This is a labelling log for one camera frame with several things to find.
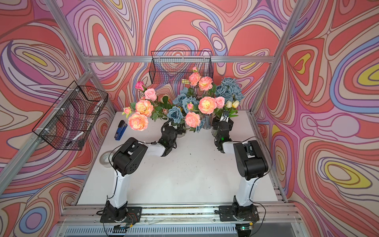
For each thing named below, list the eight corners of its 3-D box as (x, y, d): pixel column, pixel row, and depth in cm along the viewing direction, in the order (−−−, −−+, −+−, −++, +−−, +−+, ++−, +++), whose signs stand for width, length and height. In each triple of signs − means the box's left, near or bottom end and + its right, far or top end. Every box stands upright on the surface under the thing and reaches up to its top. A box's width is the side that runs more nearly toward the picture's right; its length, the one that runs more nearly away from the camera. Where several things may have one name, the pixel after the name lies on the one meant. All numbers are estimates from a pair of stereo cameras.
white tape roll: (102, 170, 92) (98, 167, 88) (103, 155, 98) (99, 152, 94) (113, 167, 93) (110, 163, 89) (113, 153, 99) (110, 149, 96)
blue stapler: (116, 141, 105) (113, 136, 101) (123, 125, 115) (120, 120, 111) (121, 141, 105) (118, 136, 101) (127, 125, 115) (125, 120, 111)
